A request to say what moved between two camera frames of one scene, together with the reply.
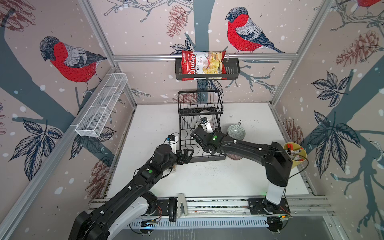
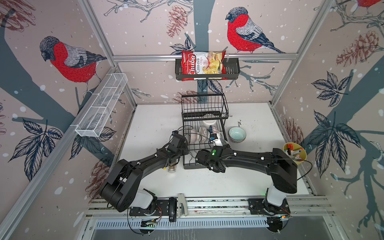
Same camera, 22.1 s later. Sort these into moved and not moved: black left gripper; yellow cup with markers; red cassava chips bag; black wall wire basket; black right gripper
Moved: black right gripper; black left gripper
Not moved: yellow cup with markers; red cassava chips bag; black wall wire basket
